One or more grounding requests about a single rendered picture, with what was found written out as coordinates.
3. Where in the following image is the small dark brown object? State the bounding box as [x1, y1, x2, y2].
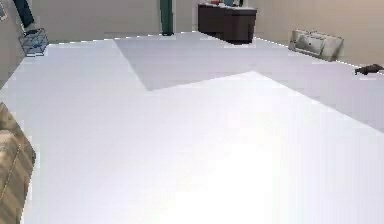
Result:
[354, 63, 384, 76]

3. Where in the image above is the tan striped sofa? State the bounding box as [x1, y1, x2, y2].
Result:
[0, 101, 37, 224]

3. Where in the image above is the dark blue hanging cloth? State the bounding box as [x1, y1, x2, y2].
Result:
[13, 0, 36, 30]

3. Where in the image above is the grey wire basket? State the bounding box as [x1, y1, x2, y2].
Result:
[18, 28, 50, 57]

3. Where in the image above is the dark brown cabinet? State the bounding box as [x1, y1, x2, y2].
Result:
[197, 3, 258, 44]

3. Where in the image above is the dark green post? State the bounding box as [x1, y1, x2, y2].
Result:
[159, 0, 175, 36]

